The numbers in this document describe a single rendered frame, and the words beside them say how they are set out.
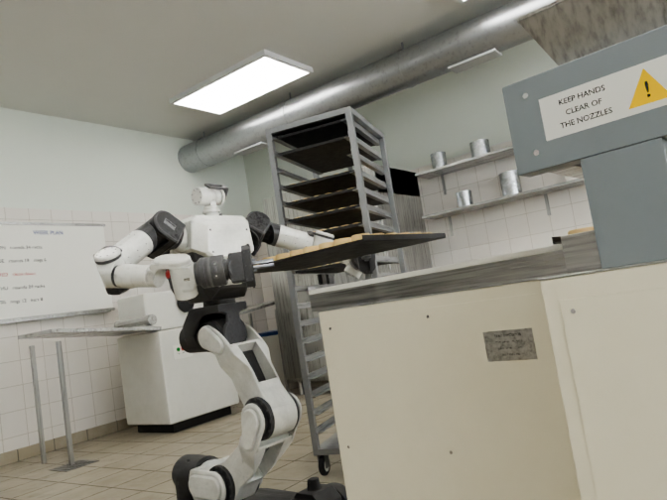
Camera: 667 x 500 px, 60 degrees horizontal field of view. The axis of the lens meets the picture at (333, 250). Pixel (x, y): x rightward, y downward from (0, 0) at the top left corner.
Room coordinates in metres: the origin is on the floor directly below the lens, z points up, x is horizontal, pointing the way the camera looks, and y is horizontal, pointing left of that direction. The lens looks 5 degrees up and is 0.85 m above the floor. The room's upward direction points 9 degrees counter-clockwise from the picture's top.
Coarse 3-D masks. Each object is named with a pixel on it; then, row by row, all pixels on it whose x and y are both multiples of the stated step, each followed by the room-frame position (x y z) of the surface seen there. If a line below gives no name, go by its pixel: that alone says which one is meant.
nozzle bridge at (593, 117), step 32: (576, 64) 0.91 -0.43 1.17; (608, 64) 0.88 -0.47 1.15; (640, 64) 0.85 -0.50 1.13; (512, 96) 0.98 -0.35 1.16; (544, 96) 0.95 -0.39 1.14; (576, 96) 0.92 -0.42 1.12; (608, 96) 0.89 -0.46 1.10; (640, 96) 0.86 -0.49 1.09; (512, 128) 0.99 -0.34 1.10; (544, 128) 0.95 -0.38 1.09; (576, 128) 0.92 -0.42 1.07; (608, 128) 0.89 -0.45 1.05; (640, 128) 0.86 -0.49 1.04; (544, 160) 0.96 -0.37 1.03; (576, 160) 0.93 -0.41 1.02; (608, 160) 0.90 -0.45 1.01; (640, 160) 0.87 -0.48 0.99; (608, 192) 0.90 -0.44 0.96; (640, 192) 0.88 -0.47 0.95; (608, 224) 0.91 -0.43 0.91; (640, 224) 0.88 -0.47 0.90; (608, 256) 0.92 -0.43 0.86; (640, 256) 0.89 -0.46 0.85
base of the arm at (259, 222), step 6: (246, 216) 2.24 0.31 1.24; (252, 216) 2.25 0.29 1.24; (258, 216) 2.27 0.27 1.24; (264, 216) 2.28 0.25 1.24; (252, 222) 2.23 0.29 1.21; (258, 222) 2.24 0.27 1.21; (264, 222) 2.26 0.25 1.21; (270, 222) 2.28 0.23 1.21; (252, 228) 2.22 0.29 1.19; (258, 228) 2.22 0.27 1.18; (264, 228) 2.24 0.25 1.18; (252, 234) 2.23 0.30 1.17; (258, 234) 2.23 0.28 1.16; (264, 234) 2.25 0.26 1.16; (252, 240) 2.25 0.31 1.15; (258, 240) 2.24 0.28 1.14; (258, 246) 2.27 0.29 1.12; (252, 252) 2.30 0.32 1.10
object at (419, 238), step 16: (368, 240) 1.45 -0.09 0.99; (384, 240) 1.51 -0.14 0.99; (400, 240) 1.58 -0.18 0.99; (416, 240) 1.66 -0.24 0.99; (432, 240) 1.75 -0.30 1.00; (304, 256) 1.60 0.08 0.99; (320, 256) 1.68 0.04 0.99; (336, 256) 1.78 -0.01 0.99; (352, 256) 1.88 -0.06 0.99; (256, 272) 1.91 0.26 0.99
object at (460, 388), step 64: (320, 320) 1.58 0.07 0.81; (384, 320) 1.44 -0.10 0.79; (448, 320) 1.33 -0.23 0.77; (512, 320) 1.23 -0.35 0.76; (384, 384) 1.46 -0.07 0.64; (448, 384) 1.35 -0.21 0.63; (512, 384) 1.25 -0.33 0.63; (384, 448) 1.48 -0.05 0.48; (448, 448) 1.37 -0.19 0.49; (512, 448) 1.27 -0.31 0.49
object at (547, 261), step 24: (456, 264) 1.31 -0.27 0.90; (480, 264) 1.28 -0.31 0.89; (504, 264) 1.24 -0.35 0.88; (528, 264) 1.21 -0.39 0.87; (552, 264) 1.18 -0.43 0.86; (312, 288) 1.63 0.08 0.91; (336, 288) 1.54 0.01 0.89; (360, 288) 1.49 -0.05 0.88; (384, 288) 1.45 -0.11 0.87; (408, 288) 1.40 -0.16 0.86; (432, 288) 1.36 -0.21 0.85; (456, 288) 1.32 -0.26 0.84
